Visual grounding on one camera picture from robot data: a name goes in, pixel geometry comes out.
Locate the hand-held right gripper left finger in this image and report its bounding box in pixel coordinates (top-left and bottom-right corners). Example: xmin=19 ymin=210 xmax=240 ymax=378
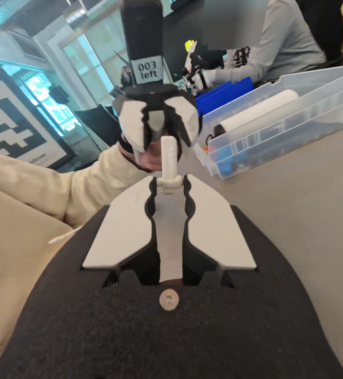
xmin=83 ymin=175 xmax=160 ymax=285

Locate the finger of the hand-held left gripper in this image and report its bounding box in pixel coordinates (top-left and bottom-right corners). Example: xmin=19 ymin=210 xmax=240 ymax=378
xmin=164 ymin=97 xmax=201 ymax=147
xmin=118 ymin=101 xmax=149 ymax=153

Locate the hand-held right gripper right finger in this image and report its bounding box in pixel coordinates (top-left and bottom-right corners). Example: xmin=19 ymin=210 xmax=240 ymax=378
xmin=183 ymin=174 xmax=257 ymax=285

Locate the white plastic hinge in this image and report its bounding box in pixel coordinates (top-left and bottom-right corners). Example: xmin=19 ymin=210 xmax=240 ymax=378
xmin=156 ymin=136 xmax=184 ymax=196

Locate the clear plastic bin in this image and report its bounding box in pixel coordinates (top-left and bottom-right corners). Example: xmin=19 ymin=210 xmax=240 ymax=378
xmin=193 ymin=63 xmax=343 ymax=182

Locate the person's left forearm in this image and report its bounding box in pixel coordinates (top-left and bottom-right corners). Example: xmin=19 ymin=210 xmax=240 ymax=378
xmin=0 ymin=145 xmax=148 ymax=228

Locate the grey desk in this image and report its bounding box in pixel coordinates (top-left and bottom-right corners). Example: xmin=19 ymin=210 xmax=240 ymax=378
xmin=146 ymin=99 xmax=343 ymax=378

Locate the person's left hand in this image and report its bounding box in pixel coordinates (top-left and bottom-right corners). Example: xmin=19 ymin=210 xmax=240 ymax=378
xmin=118 ymin=137 xmax=163 ymax=173

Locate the blue plastic bin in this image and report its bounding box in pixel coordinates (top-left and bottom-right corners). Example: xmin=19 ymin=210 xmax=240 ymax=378
xmin=195 ymin=76 xmax=255 ymax=117

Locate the white roll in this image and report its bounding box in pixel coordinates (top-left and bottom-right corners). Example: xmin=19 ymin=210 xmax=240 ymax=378
xmin=219 ymin=89 xmax=300 ymax=134

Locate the framed marker board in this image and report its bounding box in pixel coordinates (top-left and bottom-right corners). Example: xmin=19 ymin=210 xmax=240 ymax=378
xmin=0 ymin=72 xmax=78 ymax=169

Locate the black yellow striped chair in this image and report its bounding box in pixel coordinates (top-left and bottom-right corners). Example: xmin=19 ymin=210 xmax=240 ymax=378
xmin=296 ymin=0 xmax=343 ymax=65

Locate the white drawstring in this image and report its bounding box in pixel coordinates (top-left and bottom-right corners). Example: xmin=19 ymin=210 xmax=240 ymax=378
xmin=48 ymin=226 xmax=84 ymax=245

